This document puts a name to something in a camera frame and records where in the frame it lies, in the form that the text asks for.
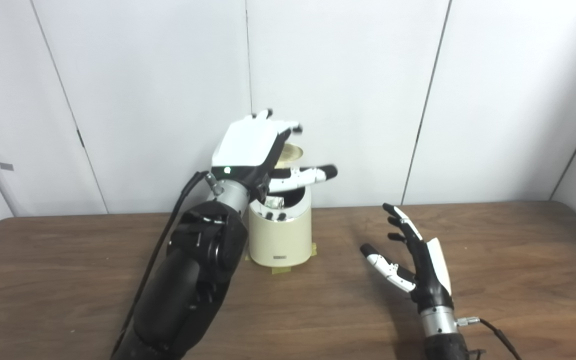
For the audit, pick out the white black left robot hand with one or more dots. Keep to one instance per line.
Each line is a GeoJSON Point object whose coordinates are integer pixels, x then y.
{"type": "Point", "coordinates": [248, 145]}

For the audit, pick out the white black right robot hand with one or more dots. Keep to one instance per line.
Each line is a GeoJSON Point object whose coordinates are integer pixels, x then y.
{"type": "Point", "coordinates": [430, 280]}

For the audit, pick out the cream round bin lid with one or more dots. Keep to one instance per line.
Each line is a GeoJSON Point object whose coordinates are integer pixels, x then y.
{"type": "Point", "coordinates": [292, 155]}

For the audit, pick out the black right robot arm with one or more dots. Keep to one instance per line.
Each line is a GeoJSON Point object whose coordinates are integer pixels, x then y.
{"type": "Point", "coordinates": [443, 332]}

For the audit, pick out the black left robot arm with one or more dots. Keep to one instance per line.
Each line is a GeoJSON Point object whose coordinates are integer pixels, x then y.
{"type": "Point", "coordinates": [188, 290]}

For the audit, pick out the cream-colored cylindrical bin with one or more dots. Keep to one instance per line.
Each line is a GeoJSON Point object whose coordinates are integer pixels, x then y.
{"type": "Point", "coordinates": [280, 237]}

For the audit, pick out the yellow tape piece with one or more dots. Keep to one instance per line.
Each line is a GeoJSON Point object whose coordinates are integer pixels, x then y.
{"type": "Point", "coordinates": [314, 249]}
{"type": "Point", "coordinates": [282, 270]}

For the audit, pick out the black wall seam clip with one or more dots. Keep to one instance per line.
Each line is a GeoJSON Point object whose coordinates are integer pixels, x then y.
{"type": "Point", "coordinates": [80, 138]}

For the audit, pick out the small grey wall label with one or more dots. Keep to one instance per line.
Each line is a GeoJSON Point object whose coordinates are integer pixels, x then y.
{"type": "Point", "coordinates": [6, 166]}

